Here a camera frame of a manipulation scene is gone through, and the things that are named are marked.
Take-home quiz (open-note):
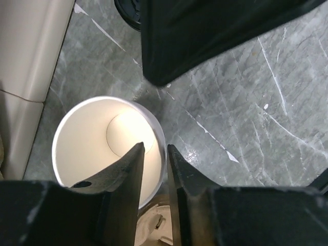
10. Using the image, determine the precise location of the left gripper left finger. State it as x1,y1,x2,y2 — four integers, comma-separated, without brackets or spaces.
1,143,145,245

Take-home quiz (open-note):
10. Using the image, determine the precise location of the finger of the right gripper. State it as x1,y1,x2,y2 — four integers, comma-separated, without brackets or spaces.
140,0,321,87

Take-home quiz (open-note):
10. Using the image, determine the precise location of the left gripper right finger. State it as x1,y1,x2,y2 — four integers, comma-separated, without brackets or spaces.
167,145,327,245

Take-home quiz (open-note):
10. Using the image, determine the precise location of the black plastic cup lid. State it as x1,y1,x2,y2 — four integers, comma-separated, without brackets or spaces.
114,0,141,32

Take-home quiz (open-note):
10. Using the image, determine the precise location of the black white paper cup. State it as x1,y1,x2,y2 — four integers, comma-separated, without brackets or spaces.
52,96,167,208

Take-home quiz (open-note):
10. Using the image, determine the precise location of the cream three-tier shelf rack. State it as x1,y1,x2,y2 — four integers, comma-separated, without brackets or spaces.
1,1,74,179

